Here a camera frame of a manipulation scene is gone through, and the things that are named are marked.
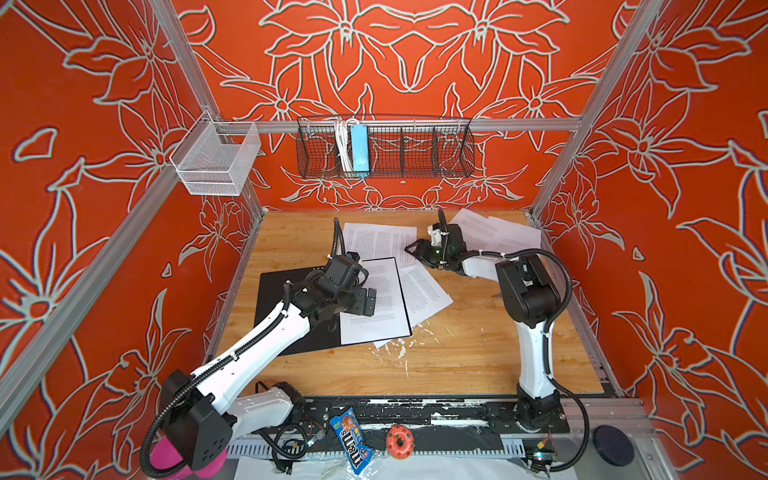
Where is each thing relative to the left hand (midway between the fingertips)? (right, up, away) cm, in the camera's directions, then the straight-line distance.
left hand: (360, 294), depth 78 cm
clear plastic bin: (-48, +41, +16) cm, 65 cm away
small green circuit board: (+43, -37, -10) cm, 58 cm away
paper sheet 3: (+20, -4, +18) cm, 27 cm away
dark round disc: (+60, -34, -10) cm, 70 cm away
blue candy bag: (-2, -32, -8) cm, 33 cm away
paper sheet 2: (+45, +17, +36) cm, 60 cm away
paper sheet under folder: (+5, +14, +32) cm, 36 cm away
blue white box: (-1, +42, +12) cm, 44 cm away
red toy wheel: (+10, -33, -10) cm, 36 cm away
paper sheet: (+8, -10, +12) cm, 18 cm away
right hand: (+14, +11, +23) cm, 29 cm away
